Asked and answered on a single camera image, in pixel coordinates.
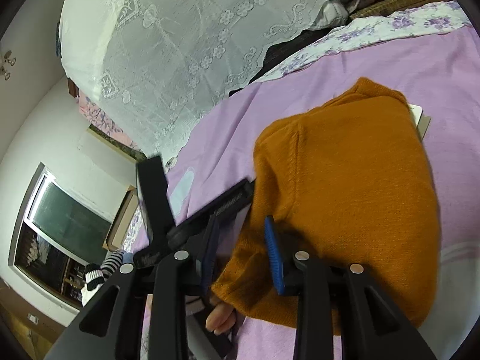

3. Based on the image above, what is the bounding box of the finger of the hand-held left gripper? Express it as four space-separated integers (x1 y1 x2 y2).
136 155 178 244
175 178 257 247

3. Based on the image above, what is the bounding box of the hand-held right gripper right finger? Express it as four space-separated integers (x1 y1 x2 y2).
263 215 438 360

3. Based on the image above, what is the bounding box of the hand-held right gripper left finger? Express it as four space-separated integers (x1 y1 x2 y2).
44 214 223 360

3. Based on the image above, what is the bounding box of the orange knit sweater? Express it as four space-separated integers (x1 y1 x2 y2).
210 77 441 336

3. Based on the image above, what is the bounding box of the person's left forearm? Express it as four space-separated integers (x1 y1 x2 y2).
80 249 130 304

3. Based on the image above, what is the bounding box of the person's left hand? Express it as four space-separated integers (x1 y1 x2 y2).
205 295 238 337

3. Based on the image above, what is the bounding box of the purple blanket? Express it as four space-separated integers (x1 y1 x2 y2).
124 26 480 360

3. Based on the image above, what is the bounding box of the window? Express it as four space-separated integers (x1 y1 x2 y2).
9 163 115 310

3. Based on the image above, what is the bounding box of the pink floral cloth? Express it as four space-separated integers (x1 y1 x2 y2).
77 88 141 151

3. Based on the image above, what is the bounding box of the brown wooden cabinet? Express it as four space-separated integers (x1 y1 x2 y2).
0 281 76 360

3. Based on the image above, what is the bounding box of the white lace curtain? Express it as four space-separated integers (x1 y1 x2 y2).
56 0 381 158

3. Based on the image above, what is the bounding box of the ceiling lamp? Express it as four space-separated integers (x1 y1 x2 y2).
0 49 17 80

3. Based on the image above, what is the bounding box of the white purple floral quilt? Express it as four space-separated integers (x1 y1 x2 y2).
249 0 473 85

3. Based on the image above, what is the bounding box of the white paper card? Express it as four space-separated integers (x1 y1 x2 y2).
407 103 432 139

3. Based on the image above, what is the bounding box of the white crumpled cloth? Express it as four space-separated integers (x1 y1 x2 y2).
319 0 350 28

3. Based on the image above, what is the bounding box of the brown woven mat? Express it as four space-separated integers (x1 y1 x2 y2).
350 0 456 19

